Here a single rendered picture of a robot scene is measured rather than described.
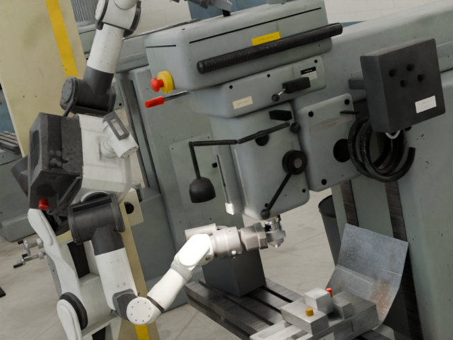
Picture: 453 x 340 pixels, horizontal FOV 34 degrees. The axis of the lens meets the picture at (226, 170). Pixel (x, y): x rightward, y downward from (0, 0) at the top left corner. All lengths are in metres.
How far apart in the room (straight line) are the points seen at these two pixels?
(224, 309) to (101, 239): 0.58
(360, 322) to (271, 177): 0.49
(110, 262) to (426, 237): 0.94
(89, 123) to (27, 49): 1.44
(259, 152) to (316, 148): 0.18
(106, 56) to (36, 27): 1.38
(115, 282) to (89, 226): 0.18
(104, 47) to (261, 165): 0.63
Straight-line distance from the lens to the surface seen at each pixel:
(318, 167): 2.15
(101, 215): 2.14
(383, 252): 2.44
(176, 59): 1.95
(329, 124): 2.16
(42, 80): 3.70
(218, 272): 2.65
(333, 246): 4.27
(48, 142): 2.21
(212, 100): 2.05
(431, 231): 2.32
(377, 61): 1.94
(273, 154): 2.09
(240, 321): 2.43
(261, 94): 2.03
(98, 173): 2.21
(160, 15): 11.81
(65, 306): 2.62
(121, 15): 2.30
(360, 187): 2.47
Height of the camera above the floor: 2.00
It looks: 14 degrees down
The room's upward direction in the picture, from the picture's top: 13 degrees counter-clockwise
